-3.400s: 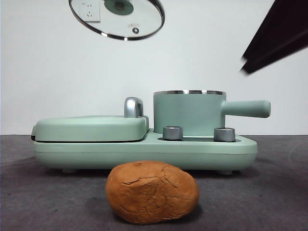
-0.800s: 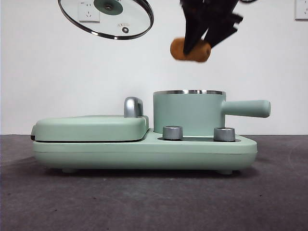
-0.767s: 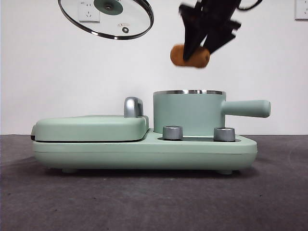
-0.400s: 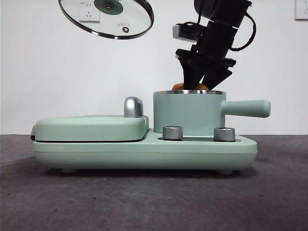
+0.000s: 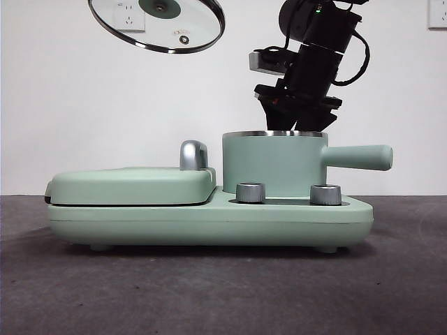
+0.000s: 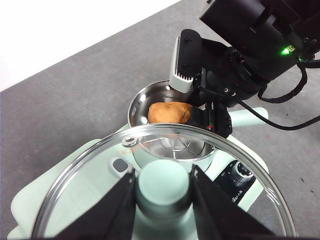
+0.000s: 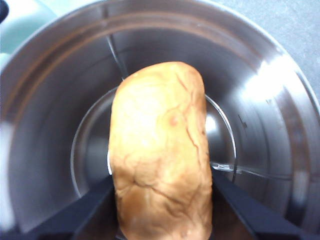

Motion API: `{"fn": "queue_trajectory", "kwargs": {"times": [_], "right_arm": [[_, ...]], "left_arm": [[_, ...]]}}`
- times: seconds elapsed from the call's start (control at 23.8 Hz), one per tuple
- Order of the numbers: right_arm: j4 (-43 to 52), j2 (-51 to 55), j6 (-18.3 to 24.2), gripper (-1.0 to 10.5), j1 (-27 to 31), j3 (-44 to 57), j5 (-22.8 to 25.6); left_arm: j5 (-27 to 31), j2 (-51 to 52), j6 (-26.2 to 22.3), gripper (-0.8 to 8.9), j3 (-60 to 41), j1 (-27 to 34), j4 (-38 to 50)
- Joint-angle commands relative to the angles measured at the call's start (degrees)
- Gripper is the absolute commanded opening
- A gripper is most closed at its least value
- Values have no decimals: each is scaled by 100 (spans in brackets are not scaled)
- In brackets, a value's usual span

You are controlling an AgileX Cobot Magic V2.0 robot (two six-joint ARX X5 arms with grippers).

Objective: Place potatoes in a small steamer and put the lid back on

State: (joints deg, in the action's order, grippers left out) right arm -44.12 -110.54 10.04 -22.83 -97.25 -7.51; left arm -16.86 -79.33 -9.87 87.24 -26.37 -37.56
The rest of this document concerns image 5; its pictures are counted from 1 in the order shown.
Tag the white wall socket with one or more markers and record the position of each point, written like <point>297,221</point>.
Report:
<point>129,24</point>
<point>438,14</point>

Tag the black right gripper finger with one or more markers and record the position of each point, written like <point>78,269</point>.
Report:
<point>317,120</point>
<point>279,115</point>

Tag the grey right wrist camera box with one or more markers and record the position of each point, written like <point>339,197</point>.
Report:
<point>265,63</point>

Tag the mint green breakfast machine base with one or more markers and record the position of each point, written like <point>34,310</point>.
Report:
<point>209,223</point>

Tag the glass pot lid green knob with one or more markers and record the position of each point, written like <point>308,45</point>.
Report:
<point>164,31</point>

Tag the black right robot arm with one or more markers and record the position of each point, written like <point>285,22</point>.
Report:
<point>314,28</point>

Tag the silver control knob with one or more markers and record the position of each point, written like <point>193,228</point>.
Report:
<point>250,192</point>
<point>325,194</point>

